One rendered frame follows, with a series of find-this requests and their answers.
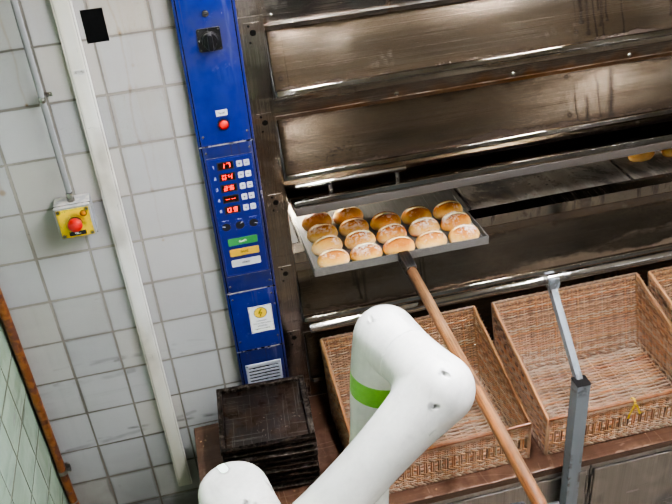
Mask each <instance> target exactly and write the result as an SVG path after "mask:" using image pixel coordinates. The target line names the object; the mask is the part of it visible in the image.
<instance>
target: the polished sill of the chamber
mask: <svg viewBox="0 0 672 504"><path fill-rule="evenodd" d="M671 191H672V172H671V173H666V174H660V175H655V176H650V177H644V178H639V179H634V180H628V181H623V182H618V183H612V184H607V185H602V186H596V187H591V188H586V189H581V190H575V191H570V192H565V193H559V194H554V195H549V196H543V197H538V198H533V199H527V200H522V201H517V202H511V203H506V204H501V205H496V206H490V207H485V208H480V209H474V210H469V211H468V212H469V213H470V214H471V216H472V217H473V218H474V219H475V220H476V221H477V223H478V224H479V225H480V226H481V227H482V228H483V227H488V226H494V225H499V224H504V223H509V222H515V221H520V220H525V219H530V218H535V217H541V216H546V215H551V214H556V213H561V212H567V211H572V210H577V209H582V208H588V207H593V206H598V205H603V204H608V203H614V202H619V201H624V200H629V199H634V198H640V197H645V196H650V195H655V194H661V193H666V192H671ZM292 249H293V256H294V263H295V264H296V263H301V262H306V261H309V259H308V257H307V254H306V251H305V249H304V246H303V243H302V242H299V243H294V244H292Z"/></svg>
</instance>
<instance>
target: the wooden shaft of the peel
mask: <svg viewBox="0 0 672 504"><path fill-rule="evenodd" d="M407 274H408V276H409V278H410V280H411V281H412V283H413V285H414V287H415V289H416V291H417V293H418V294H419V296H420V298H421V300H422V302H423V304H424V306H425V307H426V309H427V311H428V313H429V315H430V317H431V319H432V320H433V322H434V324H435V326H436V328H437V330H438V332H439V333H440V335H441V337H442V339H443V341H444V343H445V345H446V346H447V348H448V350H449V352H450V353H452V354H453V355H455V356H456V357H458V358H459V359H461V360H462V361H463V362H464V363H465V364H466V365H467V366H468V368H469V369H470V371H471V373H472V375H473V377H474V381H475V387H476V393H475V400H476V402H477V404H478V406H479V408H480V409H481V411H482V413H483V415H484V417H485V419H486V421H487V422H488V424H489V426H490V428H491V430H492V432H493V434H494V435H495V437H496V439H497V441H498V443H499V445H500V447H501V448H502V450H503V452H504V454H505V456H506V458H507V460H508V461H509V463H510V465H511V467H512V469H513V471H514V473H515V474H516V476H517V478H518V480H519V482H520V484H521V486H522V487H523V489H524V491H525V493H526V495H527V497H528V499H529V500H530V502H531V504H547V501H546V499H545V498H544V496H543V494H542V492H541V490H540V489H539V487H538V485H537V483H536V481H535V480H534V478H533V476H532V474H531V473H530V471H529V469H528V467H527V465H526V464H525V462H524V460H523V458H522V456H521V455H520V453H519V451H518V449H517V448H516V446H515V444H514V442H513V440H512V439H511V437H510V435H509V433H508V431H507V430H506V428H505V426H504V424H503V423H502V421H501V419H500V417H499V415H498V414H497V412H496V410H495V408H494V406H493V405H492V403H491V401H490V399H489V398H488V396H487V394H486V392H485V390H484V389H483V387H482V385H481V383H480V382H479V380H478V378H477V376H476V374H475V373H474V371H473V369H472V367H471V365H470V364H469V362H468V360H467V358H466V357H465V355H464V353H463V351H462V349H461V348H460V346H459V344H458V342H457V340H456V339H455V337H454V335H453V333H452V332H451V330H450V328H449V326H448V324H447V323H446V321H445V319H444V317H443V315H442V314H441V312H440V310H439V308H438V307H437V305H436V303H435V301H434V299H433V298H432V296H431V294H430V292H429V290H428V289H427V287H426V285H425V283H424V282H423V280H422V278H421V276H420V274H419V273H418V271H417V269H416V268H415V267H411V268H409V269H408V270H407Z"/></svg>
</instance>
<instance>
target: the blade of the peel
mask: <svg viewBox="0 0 672 504"><path fill-rule="evenodd" d="M446 200H455V201H457V202H459V203H460V201H459V200H458V199H457V198H456V197H455V196H454V195H453V193H452V192H451V190H446V191H441V192H435V193H430V194H424V195H419V196H413V197H408V198H402V199H397V200H391V201H386V202H380V203H375V204H369V205H364V206H358V207H357V208H359V209H360V210H361V211H362V213H363V219H364V220H366V221H367V223H368V224H369V231H371V232H372V233H373V234H374V235H375V238H376V235H377V232H378V231H375V230H373V229H372V228H371V226H370V222H371V219H372V218H373V217H374V216H375V215H376V214H378V213H380V212H384V211H390V212H394V213H396V214H397V215H398V216H399V217H400V219H401V216H402V214H403V212H404V211H405V210H406V209H407V208H409V207H412V206H424V207H426V208H428V209H429V210H430V212H431V214H432V218H433V219H435V220H437V222H438V223H439V226H440V221H441V220H438V219H436V218H435V217H434V216H433V210H434V208H435V207H436V206H437V205H438V204H439V203H441V202H443V201H446ZM460 204H461V203H460ZM461 206H462V209H463V211H462V212H464V213H466V214H467V215H468V216H469V217H470V219H471V225H474V226H476V227H477V228H478V230H479V232H480V236H479V237H478V238H473V239H468V240H463V241H458V242H452V243H450V241H449V240H448V234H449V232H450V231H444V230H442V229H441V227H440V229H439V231H441V232H443V233H444V234H445V235H446V237H447V243H446V244H442V245H437V246H431V247H426V248H421V249H418V248H417V247H416V245H415V249H414V250H411V251H409V253H410V255H411V256H412V258H417V257H422V256H427V255H432V254H438V253H443V252H448V251H453V250H458V249H463V248H469V247H474V246H479V245H484V244H489V236H488V234H487V233H486V232H485V231H484V230H483V228H482V227H481V226H480V225H479V224H478V223H477V221H476V220H475V219H474V218H473V217H472V216H471V214H470V213H469V212H468V211H467V210H466V208H465V207H464V206H463V205H462V204H461ZM336 211H337V210H336ZM336 211H331V212H326V213H327V214H329V215H330V217H331V219H332V223H331V225H333V226H334V227H335V228H336V229H337V231H338V235H337V237H338V238H340V239H341V241H342V244H343V246H342V249H343V250H345V251H346V252H347V253H348V254H349V257H350V253H351V250H350V249H348V248H347V247H346V246H345V239H346V237H344V236H342V235H341V234H340V233H339V226H340V225H338V224H336V223H335V222H334V220H333V216H334V213H335V212H336ZM305 217H306V216H303V217H298V218H294V221H295V224H296V227H297V229H298V232H299V235H300V238H301V240H302V243H303V246H304V249H305V251H306V254H307V257H308V259H309V262H310V265H311V268H312V270H313V273H314V276H315V277H318V276H324V275H329V274H334V273H339V272H344V271H349V270H355V269H360V268H365V267H370V266H375V265H381V264H386V263H391V262H396V261H398V253H395V254H390V255H386V254H385V253H384V252H383V245H384V244H382V243H379V242H378V241H377V239H376V241H375V244H377V245H379V246H380V248H381V249H382V252H383V253H382V256H379V257H374V258H369V259H364V260H358V261H352V260H351V258H350V260H349V262H348V263H343V264H337V265H332V266H327V267H322V268H320V267H319V265H318V263H317V260H318V257H319V256H316V255H314V254H313V252H312V245H313V243H312V242H310V241H309V240H308V239H307V233H308V231H306V230H304V229H303V227H302V221H303V219H304V218H305ZM401 225H402V226H404V227H405V229H406V231H407V235H406V237H409V238H411V239H412V240H413V242H414V244H415V242H416V239H417V237H413V236H411V235H410V234H409V232H408V229H409V226H410V225H407V224H404V223H403V222H402V220H401Z"/></svg>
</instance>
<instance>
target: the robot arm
mask: <svg viewBox="0 0 672 504"><path fill-rule="evenodd" d="M475 393H476V387H475V381H474V377H473V375H472V373H471V371H470V369H469V368H468V366H467V365H466V364H465V363H464V362H463V361H462V360H461V359H459V358H458V357H456V356H455V355H453V354H452V353H450V352H449V351H448V350H446V349H445V348H444V347H442V346H441V345H440V344H439V343H437V342H436V341H435V340H434V339H433V338H431V337H430V336H429V335H428V334H427V333H426V332H425V331H424V330H423V329H422V328H421V327H420V326H419V324H418V323H417V322H416V321H415V320H414V319H413V318H412V317H411V316H410V315H409V314H408V313H407V312H406V311H405V310H403V309H401V308H400V307H397V306H394V305H387V304H385V305H378V306H374V307H372V308H370V309H368V310H367V311H365V312H364V313H363V314H362V315H361V316H360V318H359V319H358V320H357V322H356V324H355V327H354V331H353V339H352V351H351V367H350V439H349V445H348V446H347V447H346V449H345V450H344V451H343V452H342V453H341V454H340V455H339V456H338V458H337V459H336V460H335V461H334V462H333V463H332V464H331V465H330V466H329V467H328V468H327V469H326V470H325V472H324V473H323V474H322V475H321V476H320V477H319V478H318V479H317V480H316V481H315V482H314V483H313V484H312V485H311V486H310V487H309V488H308V489H307V490H306V491H305V492H304V493H303V494H302V495H301V496H300V497H299V498H297V499H296V500H295V501H294V502H293V503H292V504H389V487H390V486H391V485H392V484H393V483H394V482H395V481H396V480H397V479H398V478H399V477H400V476H401V475H402V474H403V472H404V471H405V470H406V469H407V468H408V467H409V466H410V465H411V464H412V463H413V462H414V461H415V460H416V459H417V458H418V457H419V456H420V455H422V454H423V453H424V452H425V451H426V450H427V449H428V448H429V447H430V446H431V445H432V444H433V443H434V442H435V441H436V440H438V439H439V438H440V437H441V436H442V435H443V434H445V433H446V432H447V431H448V430H449V429H450V428H451V427H453V426H454V425H455V424H456V423H457V422H458V421H460V420H461V419H462V418H463V417H464V416H465V415H466V414H467V413H468V412H469V410H470V409H471V407H472V405H473V402H474V399H475ZM198 501H199V504H281V503H280V501H279V500H278V498H277V496H276V494H275V492H274V490H273V488H272V486H271V484H270V482H269V480H268V479H267V477H266V475H265V474H264V472H263V471H262V470H261V469H260V468H259V467H257V466H256V465H254V464H252V463H249V462H245V461H231V462H226V463H223V464H221V465H218V466H217V467H215V468H213V469H212V470H211V471H210V472H209V473H208V474H207V475H206V476H205V477H204V478H203V480H202V482H201V484H200V486H199V490H198Z"/></svg>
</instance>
